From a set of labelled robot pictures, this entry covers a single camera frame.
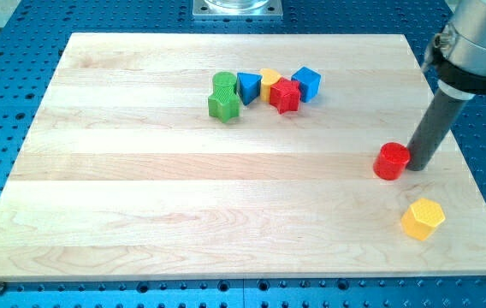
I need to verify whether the yellow hexagon block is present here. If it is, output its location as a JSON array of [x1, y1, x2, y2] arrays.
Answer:
[[400, 198, 446, 241]]

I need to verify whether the light wooden board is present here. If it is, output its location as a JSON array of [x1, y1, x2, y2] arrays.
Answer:
[[0, 33, 486, 282]]

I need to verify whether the red star block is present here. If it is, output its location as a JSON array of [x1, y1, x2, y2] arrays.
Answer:
[[270, 77, 300, 114]]

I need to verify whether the blue triangle block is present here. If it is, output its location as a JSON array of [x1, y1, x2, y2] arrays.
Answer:
[[236, 73, 262, 105]]

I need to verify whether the yellow half-circle block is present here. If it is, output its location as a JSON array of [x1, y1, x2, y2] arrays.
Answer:
[[259, 68, 282, 102]]

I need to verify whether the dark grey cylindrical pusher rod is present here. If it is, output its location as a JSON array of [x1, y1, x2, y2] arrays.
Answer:
[[406, 87, 469, 171]]

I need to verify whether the green star block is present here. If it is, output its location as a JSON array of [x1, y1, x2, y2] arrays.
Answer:
[[208, 90, 240, 123]]

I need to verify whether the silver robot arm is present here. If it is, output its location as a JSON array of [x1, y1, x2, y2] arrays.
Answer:
[[406, 0, 486, 171]]

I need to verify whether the green cylinder block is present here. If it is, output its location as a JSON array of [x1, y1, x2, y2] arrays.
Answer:
[[212, 71, 237, 93]]

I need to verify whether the blue perforated metal base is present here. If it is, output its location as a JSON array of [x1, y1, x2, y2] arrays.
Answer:
[[0, 0, 486, 307]]

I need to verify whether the blue cube block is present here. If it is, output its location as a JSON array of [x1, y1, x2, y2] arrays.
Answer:
[[291, 67, 321, 103]]

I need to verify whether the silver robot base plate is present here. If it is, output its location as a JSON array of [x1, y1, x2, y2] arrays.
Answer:
[[192, 0, 283, 21]]

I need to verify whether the red cylinder block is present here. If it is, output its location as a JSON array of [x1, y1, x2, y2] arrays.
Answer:
[[373, 142, 411, 181]]

